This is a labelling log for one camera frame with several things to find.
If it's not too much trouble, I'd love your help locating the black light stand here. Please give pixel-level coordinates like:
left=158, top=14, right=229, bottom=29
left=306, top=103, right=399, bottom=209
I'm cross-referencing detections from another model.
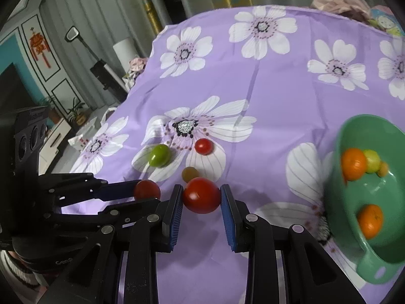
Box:
left=65, top=25, right=128, bottom=103

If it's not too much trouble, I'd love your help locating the person left hand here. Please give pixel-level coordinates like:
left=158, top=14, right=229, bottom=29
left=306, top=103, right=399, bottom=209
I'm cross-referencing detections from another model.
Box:
left=5, top=251, right=41, bottom=289

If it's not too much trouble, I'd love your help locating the orange tangerine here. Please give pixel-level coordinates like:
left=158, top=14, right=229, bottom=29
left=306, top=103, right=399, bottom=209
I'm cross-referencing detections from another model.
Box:
left=340, top=147, right=367, bottom=181
left=357, top=204, right=384, bottom=239

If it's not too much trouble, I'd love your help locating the potted plant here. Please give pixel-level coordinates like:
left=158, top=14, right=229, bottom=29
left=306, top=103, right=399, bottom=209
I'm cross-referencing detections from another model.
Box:
left=67, top=98, right=85, bottom=123

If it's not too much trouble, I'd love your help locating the purple floral tablecloth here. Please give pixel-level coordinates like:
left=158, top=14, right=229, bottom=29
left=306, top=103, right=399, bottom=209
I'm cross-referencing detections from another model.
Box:
left=59, top=4, right=405, bottom=304

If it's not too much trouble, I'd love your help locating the yellow cherry tomato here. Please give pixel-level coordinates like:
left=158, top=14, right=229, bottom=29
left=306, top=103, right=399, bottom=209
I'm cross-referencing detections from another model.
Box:
left=377, top=161, right=389, bottom=178
left=181, top=167, right=200, bottom=183

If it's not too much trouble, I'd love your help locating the white paper roll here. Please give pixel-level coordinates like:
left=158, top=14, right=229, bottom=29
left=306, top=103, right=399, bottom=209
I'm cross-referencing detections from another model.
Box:
left=113, top=37, right=139, bottom=70

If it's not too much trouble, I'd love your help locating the green plastic bowl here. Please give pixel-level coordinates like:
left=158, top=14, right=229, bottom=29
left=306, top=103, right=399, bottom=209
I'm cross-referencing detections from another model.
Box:
left=324, top=115, right=404, bottom=284

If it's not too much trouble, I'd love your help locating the pink cloth pile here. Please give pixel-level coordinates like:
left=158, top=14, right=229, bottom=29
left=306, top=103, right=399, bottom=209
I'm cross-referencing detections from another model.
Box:
left=310, top=0, right=371, bottom=23

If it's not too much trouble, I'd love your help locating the green tomato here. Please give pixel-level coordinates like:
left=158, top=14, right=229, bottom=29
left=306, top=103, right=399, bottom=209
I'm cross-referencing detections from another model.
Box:
left=148, top=144, right=172, bottom=168
left=363, top=149, right=381, bottom=174

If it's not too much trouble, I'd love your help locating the red cherry tomato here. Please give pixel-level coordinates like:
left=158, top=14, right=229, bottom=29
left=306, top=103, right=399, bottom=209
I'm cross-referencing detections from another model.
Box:
left=194, top=138, right=214, bottom=156
left=182, top=177, right=221, bottom=214

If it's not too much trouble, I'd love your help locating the red chinese knot decoration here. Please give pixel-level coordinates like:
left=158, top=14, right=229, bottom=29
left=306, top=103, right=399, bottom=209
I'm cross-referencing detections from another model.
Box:
left=30, top=27, right=51, bottom=69

